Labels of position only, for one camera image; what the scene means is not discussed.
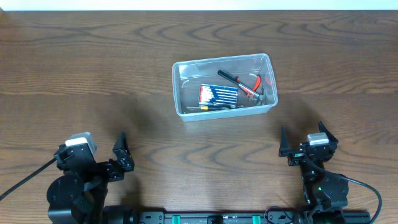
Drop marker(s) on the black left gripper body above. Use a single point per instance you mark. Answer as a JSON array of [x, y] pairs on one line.
[[104, 170]]

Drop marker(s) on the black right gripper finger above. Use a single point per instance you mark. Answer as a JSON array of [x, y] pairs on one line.
[[284, 148], [322, 129]]

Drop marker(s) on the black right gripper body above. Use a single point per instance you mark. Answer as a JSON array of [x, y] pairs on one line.
[[304, 152]]

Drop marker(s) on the black yellow screwdriver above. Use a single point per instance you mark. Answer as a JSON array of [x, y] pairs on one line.
[[214, 108]]

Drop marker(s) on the red handled pliers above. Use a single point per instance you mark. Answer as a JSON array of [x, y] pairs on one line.
[[250, 91]]

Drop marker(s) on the small claw hammer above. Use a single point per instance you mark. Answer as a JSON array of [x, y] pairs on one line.
[[252, 99]]

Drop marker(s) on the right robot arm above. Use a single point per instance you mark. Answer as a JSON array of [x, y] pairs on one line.
[[324, 192]]

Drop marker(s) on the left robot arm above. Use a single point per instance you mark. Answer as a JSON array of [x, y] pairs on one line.
[[78, 196]]

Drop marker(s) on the clear plastic container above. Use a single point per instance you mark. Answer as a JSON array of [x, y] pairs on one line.
[[189, 75]]

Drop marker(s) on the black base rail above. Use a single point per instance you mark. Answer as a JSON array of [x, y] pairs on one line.
[[274, 215]]

